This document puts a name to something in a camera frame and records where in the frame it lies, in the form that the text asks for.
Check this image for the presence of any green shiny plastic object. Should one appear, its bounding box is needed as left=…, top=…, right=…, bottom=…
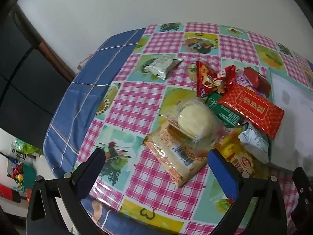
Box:
left=12, top=138, right=43, bottom=156

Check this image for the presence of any small red candy packet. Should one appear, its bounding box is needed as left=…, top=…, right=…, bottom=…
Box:
left=216, top=65, right=236, bottom=93

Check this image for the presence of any round rice cracker packet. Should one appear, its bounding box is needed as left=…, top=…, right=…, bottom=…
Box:
left=187, top=63, right=200, bottom=87

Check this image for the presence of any pink checked plastic tablecloth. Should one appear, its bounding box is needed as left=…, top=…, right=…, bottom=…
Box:
left=75, top=22, right=313, bottom=235

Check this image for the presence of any red cartoon snack packet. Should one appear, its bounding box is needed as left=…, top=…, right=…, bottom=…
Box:
left=196, top=61, right=229, bottom=98

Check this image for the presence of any silver snack packet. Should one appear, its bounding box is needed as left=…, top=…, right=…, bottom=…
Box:
left=141, top=55, right=184, bottom=80

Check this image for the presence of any purple snack packet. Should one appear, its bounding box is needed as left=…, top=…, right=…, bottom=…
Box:
left=233, top=69, right=262, bottom=96

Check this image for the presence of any red gold-print cake packet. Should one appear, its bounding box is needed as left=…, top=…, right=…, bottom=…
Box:
left=217, top=82, right=285, bottom=140

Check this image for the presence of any green snack packet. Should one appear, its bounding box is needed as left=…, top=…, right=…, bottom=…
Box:
left=204, top=93, right=242, bottom=128

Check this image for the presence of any red yellow toy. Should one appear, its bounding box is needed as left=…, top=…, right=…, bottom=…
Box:
left=11, top=164, right=25, bottom=183

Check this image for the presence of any white round pastry packet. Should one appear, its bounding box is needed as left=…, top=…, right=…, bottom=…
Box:
left=166, top=99, right=222, bottom=150

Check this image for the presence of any brown wooden frame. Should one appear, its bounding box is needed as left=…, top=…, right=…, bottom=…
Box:
left=15, top=4, right=76, bottom=81

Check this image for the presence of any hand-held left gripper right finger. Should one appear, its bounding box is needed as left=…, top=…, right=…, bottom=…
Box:
left=207, top=148, right=288, bottom=235

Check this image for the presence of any white box with teal rim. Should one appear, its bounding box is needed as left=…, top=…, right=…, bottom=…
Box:
left=265, top=67, right=313, bottom=172

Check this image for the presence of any white grey snack packet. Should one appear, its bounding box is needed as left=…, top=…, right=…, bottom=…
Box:
left=238, top=122, right=271, bottom=164

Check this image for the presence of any brown snack packet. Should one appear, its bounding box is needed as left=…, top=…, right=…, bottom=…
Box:
left=243, top=67, right=272, bottom=98

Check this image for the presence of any yellow snack packet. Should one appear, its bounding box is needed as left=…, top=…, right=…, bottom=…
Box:
left=216, top=130, right=268, bottom=179

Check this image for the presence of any blue checked cloth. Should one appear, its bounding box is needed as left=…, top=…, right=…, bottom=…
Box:
left=43, top=28, right=152, bottom=235

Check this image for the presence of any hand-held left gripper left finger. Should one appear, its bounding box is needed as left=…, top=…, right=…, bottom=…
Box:
left=26, top=148, right=107, bottom=235

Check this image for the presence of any dark cabinet door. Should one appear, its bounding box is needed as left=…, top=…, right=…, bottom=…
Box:
left=0, top=15, right=75, bottom=150

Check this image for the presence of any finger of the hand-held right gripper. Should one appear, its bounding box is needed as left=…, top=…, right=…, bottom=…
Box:
left=291, top=166, right=313, bottom=235

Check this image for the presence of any orange white cracker packet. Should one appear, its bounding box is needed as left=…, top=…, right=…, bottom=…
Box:
left=144, top=121, right=208, bottom=189

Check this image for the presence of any green board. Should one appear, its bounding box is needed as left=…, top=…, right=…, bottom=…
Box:
left=15, top=164, right=37, bottom=199

